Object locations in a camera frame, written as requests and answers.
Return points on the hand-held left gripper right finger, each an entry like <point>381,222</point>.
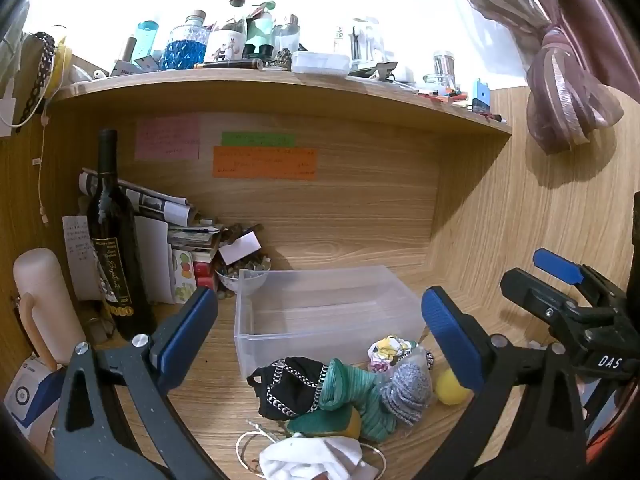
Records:
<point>450,345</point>

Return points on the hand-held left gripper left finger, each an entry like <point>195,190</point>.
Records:
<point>192,330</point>

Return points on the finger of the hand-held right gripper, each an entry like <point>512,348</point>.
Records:
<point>557,265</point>
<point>525,290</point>

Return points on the yellow ball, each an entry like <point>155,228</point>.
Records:
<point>450,390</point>

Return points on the fruit printed box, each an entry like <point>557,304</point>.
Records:
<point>182,275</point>

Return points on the red small box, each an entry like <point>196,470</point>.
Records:
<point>204,272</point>

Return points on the white yellow patterned cloth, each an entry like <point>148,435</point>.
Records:
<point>387,350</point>

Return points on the white bowl of pebbles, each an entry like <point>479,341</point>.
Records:
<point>235,282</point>

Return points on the white booklet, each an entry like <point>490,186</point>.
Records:
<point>152,260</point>

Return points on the stack of papers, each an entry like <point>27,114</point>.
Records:
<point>192,237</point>

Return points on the white card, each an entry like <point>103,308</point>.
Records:
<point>240,249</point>

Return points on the dark wine bottle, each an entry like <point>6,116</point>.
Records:
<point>117,260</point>

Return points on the green knitted cloth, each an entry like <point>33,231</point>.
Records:
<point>345,385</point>

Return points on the clear plastic bin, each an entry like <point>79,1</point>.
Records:
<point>325,310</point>

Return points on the rolled newspaper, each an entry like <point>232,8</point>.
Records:
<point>150,202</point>

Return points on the white handwritten note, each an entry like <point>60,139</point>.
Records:
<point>77,255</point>

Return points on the cream plastic bottle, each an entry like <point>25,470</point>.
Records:
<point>45,285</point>

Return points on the white and blue box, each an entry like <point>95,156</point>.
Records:
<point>30,400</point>

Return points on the mauve tied curtain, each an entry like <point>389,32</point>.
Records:
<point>565,85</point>

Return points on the orange sticky note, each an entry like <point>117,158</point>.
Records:
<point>265,162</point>

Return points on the pink sticky note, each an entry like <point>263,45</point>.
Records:
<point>167,139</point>

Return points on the green sticky note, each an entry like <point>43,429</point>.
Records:
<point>257,139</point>

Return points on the small glass jar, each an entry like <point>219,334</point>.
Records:
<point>444,67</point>

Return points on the wooden shelf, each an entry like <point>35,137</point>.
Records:
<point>250,85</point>

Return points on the dark brown pen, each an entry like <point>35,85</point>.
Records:
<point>227,64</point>

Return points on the small grey box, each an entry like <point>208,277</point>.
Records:
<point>135,66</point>

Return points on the blue faceted glass bottle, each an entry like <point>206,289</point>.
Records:
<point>182,50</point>

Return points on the white labelled corked bottle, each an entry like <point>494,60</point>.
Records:
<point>225,45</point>

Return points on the teal bottle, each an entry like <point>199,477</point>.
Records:
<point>146,40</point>

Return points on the white plastic box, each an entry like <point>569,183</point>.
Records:
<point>320,64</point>

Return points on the yellow round object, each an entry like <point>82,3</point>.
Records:
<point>62,65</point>

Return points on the clear glass with pens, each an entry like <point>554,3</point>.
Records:
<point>365,40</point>

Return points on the green and white bottle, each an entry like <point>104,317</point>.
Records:
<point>260,30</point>

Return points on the black lace band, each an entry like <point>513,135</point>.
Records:
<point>44,60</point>

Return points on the clear glass bottle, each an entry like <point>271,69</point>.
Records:
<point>286,35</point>

